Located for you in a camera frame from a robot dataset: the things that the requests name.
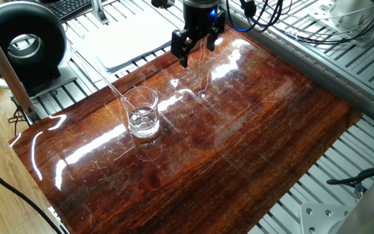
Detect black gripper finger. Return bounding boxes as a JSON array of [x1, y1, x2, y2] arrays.
[[206, 10, 226, 52], [170, 27, 196, 68]]

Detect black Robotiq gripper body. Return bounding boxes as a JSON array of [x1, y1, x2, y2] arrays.
[[182, 1, 221, 36]]

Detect clear glass stirring rod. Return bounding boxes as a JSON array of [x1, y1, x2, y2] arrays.
[[98, 73, 154, 127]]

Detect clear glass beaker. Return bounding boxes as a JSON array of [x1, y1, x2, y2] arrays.
[[121, 86, 160, 139]]

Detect black stand knob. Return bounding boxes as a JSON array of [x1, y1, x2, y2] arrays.
[[151, 0, 175, 10]]

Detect white paper sheet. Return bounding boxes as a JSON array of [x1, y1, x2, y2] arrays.
[[71, 12, 185, 73]]

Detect grey aluminium beam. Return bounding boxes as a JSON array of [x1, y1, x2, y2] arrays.
[[219, 3, 374, 123]]

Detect glossy wood-grain mat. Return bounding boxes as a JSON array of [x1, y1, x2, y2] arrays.
[[8, 19, 362, 234]]

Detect black computer keyboard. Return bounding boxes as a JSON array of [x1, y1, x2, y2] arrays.
[[45, 0, 108, 22]]

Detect black wrist cable bundle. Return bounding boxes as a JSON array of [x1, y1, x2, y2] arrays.
[[225, 0, 285, 33]]

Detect aluminium bracket post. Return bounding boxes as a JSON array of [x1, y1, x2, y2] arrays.
[[90, 0, 110, 25]]

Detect thin black cables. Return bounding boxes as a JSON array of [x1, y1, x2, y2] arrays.
[[264, 0, 374, 46]]

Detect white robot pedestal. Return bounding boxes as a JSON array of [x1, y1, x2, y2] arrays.
[[329, 0, 374, 31]]

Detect aluminium frame post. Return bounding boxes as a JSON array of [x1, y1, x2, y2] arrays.
[[0, 12, 40, 123]]

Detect black wire tangle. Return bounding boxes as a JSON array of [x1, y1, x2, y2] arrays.
[[7, 97, 32, 128]]

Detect black base cable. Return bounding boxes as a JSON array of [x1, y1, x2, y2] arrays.
[[326, 167, 374, 202]]

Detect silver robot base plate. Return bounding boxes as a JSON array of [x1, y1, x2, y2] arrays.
[[299, 203, 353, 234]]

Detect black floor cable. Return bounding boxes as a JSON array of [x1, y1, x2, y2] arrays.
[[0, 157, 64, 234]]

